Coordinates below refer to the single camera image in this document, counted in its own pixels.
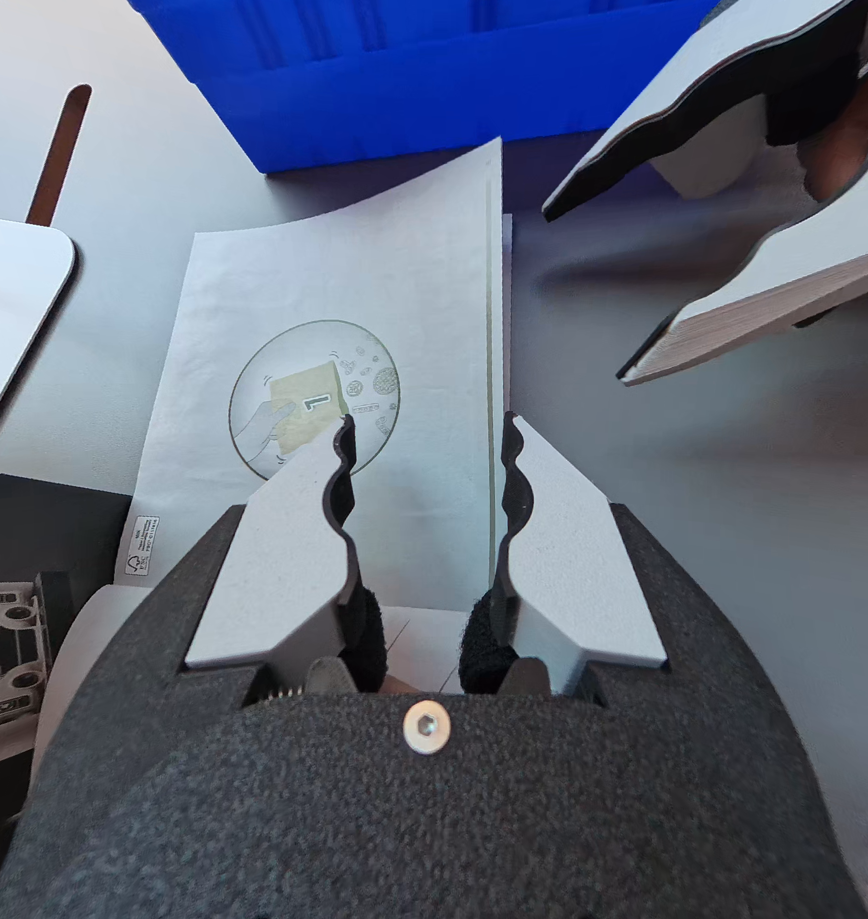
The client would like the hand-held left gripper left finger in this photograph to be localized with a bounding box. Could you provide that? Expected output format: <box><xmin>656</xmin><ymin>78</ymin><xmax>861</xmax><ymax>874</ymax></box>
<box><xmin>181</xmin><ymin>413</ymin><xmax>361</xmax><ymax>672</ymax></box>

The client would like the person's right hand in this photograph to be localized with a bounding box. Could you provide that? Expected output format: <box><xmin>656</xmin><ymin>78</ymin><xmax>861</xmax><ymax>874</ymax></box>
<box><xmin>800</xmin><ymin>68</ymin><xmax>868</xmax><ymax>205</ymax></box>

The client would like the brown table strip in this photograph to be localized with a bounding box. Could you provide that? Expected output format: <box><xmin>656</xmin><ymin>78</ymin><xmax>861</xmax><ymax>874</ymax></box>
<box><xmin>26</xmin><ymin>84</ymin><xmax>93</xmax><ymax>225</ymax></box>

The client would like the blue plastic bin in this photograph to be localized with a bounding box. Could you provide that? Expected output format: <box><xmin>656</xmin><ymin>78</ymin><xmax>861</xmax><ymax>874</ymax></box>
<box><xmin>128</xmin><ymin>0</ymin><xmax>736</xmax><ymax>175</ymax></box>

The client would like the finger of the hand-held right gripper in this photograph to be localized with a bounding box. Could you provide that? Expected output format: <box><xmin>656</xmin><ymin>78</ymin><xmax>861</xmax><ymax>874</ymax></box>
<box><xmin>541</xmin><ymin>0</ymin><xmax>868</xmax><ymax>224</ymax></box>
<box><xmin>615</xmin><ymin>61</ymin><xmax>868</xmax><ymax>389</ymax></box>

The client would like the white stand base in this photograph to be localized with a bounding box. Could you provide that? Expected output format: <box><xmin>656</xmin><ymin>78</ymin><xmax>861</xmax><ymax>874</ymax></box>
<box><xmin>0</xmin><ymin>214</ymin><xmax>76</xmax><ymax>449</ymax></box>

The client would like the black lego set box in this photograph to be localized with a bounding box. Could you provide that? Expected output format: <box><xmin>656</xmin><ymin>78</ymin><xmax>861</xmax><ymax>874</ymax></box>
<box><xmin>0</xmin><ymin>470</ymin><xmax>139</xmax><ymax>773</ymax></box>

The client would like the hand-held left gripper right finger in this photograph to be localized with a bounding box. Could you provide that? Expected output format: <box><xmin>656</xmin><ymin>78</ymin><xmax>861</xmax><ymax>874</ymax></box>
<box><xmin>490</xmin><ymin>411</ymin><xmax>669</xmax><ymax>679</ymax></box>

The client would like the white instruction booklet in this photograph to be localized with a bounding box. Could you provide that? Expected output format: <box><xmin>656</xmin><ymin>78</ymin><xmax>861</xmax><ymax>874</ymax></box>
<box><xmin>32</xmin><ymin>136</ymin><xmax>515</xmax><ymax>773</ymax></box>

